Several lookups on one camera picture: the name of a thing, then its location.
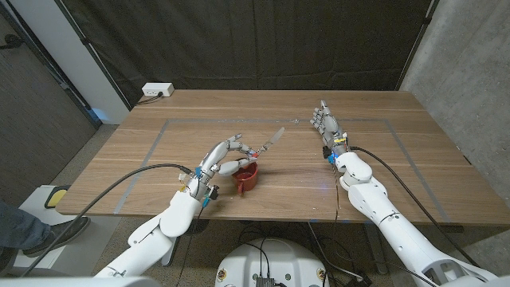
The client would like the black backdrop curtain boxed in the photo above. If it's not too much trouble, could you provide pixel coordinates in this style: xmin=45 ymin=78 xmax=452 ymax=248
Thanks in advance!
xmin=53 ymin=0 xmax=439 ymax=109

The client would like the black floor plug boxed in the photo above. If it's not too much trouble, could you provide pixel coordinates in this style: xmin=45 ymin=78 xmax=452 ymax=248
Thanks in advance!
xmin=346 ymin=273 xmax=374 ymax=287

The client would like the white machine base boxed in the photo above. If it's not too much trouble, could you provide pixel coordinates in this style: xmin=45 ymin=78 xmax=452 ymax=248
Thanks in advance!
xmin=15 ymin=184 xmax=123 ymax=277

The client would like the black torso cable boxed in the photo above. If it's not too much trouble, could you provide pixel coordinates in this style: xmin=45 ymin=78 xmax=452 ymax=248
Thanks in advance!
xmin=237 ymin=241 xmax=273 ymax=278

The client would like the yellow pad with black rim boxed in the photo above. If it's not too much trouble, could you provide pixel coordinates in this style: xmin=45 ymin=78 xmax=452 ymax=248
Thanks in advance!
xmin=44 ymin=186 xmax=71 ymax=210

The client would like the knife with reddish-brown handle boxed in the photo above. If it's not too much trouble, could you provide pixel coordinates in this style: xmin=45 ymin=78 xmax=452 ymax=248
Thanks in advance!
xmin=250 ymin=127 xmax=286 ymax=159

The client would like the black round disc under table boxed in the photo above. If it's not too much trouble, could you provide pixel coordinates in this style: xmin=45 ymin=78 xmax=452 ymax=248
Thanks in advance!
xmin=186 ymin=218 xmax=210 ymax=236

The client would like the person's leg in jeans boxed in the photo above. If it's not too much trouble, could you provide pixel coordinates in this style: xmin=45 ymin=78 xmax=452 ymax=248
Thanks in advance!
xmin=0 ymin=199 xmax=52 ymax=250

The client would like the black backdrop pole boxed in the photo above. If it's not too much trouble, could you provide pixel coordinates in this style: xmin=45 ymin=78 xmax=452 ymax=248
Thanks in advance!
xmin=395 ymin=0 xmax=440 ymax=91
xmin=53 ymin=0 xmax=133 ymax=111

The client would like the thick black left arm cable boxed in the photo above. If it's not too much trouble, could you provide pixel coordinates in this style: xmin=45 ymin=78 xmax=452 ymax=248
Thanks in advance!
xmin=22 ymin=163 xmax=193 ymax=277

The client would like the white power strip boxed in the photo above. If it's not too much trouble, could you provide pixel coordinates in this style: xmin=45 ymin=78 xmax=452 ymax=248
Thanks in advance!
xmin=141 ymin=82 xmax=175 ymax=97

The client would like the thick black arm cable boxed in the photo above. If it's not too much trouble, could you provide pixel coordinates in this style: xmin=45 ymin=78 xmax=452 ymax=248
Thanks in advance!
xmin=348 ymin=145 xmax=481 ymax=268
xmin=22 ymin=163 xmax=193 ymax=277

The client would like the grey floor cable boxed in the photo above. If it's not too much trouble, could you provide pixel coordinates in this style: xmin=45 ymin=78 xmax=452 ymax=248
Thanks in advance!
xmin=306 ymin=222 xmax=363 ymax=280

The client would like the white table leg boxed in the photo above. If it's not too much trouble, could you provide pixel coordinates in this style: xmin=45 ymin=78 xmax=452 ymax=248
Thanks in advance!
xmin=161 ymin=234 xmax=179 ymax=267

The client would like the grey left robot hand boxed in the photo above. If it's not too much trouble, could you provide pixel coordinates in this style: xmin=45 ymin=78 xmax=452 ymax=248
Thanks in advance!
xmin=182 ymin=133 xmax=259 ymax=199

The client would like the black power strip cord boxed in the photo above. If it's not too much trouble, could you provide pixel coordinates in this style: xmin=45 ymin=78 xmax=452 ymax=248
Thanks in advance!
xmin=137 ymin=92 xmax=165 ymax=106

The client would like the thin black left wrist cable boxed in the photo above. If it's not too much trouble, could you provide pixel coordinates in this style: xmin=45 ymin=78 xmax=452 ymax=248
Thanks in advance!
xmin=175 ymin=206 xmax=205 ymax=287

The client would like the red enamel cup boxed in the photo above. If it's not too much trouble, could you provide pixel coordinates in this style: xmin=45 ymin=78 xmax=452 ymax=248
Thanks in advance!
xmin=232 ymin=161 xmax=259 ymax=195

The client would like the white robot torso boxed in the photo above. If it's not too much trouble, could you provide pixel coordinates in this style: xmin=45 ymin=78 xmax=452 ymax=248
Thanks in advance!
xmin=214 ymin=238 xmax=330 ymax=287

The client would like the grey table leg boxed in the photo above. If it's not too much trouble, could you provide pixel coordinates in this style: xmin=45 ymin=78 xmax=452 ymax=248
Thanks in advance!
xmin=363 ymin=222 xmax=390 ymax=275

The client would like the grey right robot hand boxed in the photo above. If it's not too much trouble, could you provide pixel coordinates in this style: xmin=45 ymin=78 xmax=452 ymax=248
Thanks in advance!
xmin=310 ymin=100 xmax=350 ymax=157

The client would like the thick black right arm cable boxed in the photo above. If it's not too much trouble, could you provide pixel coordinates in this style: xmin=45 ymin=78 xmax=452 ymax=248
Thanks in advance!
xmin=348 ymin=145 xmax=481 ymax=268

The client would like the dark shoe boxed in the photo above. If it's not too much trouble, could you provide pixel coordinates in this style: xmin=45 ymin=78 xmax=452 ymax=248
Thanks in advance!
xmin=22 ymin=216 xmax=92 ymax=258

